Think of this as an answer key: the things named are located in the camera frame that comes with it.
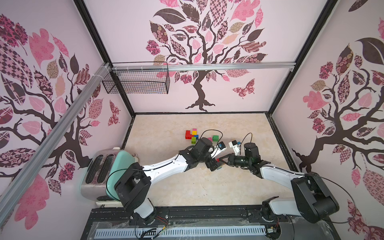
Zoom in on aluminium frame bar back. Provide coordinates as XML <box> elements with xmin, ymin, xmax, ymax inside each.
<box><xmin>112</xmin><ymin>62</ymin><xmax>296</xmax><ymax>72</ymax></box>

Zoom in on aluminium frame bar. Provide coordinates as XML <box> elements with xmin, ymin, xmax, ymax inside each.
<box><xmin>1</xmin><ymin>63</ymin><xmax>111</xmax><ymax>225</ymax></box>
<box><xmin>112</xmin><ymin>62</ymin><xmax>296</xmax><ymax>72</ymax></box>

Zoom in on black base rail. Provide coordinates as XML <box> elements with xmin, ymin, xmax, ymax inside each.
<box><xmin>81</xmin><ymin>205</ymin><xmax>340</xmax><ymax>240</ymax></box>

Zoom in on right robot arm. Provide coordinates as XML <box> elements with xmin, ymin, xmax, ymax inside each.
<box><xmin>216</xmin><ymin>143</ymin><xmax>340</xmax><ymax>224</ymax></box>

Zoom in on mint green toaster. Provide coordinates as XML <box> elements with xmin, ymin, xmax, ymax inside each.
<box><xmin>80</xmin><ymin>148</ymin><xmax>139</xmax><ymax>202</ymax></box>

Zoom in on dark green lego brick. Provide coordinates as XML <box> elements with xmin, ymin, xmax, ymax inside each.
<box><xmin>212</xmin><ymin>135</ymin><xmax>219</xmax><ymax>142</ymax></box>

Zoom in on black wire basket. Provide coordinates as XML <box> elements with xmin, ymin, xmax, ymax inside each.
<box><xmin>103</xmin><ymin>61</ymin><xmax>171</xmax><ymax>94</ymax></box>

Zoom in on long red lego brick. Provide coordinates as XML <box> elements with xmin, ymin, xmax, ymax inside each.
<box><xmin>185</xmin><ymin>130</ymin><xmax>194</xmax><ymax>140</ymax></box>

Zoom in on white slotted cable duct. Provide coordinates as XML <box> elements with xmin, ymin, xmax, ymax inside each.
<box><xmin>94</xmin><ymin>226</ymin><xmax>267</xmax><ymax>240</ymax></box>

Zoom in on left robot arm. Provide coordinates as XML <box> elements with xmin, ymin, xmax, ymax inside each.
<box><xmin>113</xmin><ymin>138</ymin><xmax>226</xmax><ymax>225</ymax></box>

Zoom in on aluminium frame bar left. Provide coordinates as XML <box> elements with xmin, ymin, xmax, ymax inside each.
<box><xmin>1</xmin><ymin>63</ymin><xmax>111</xmax><ymax>225</ymax></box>

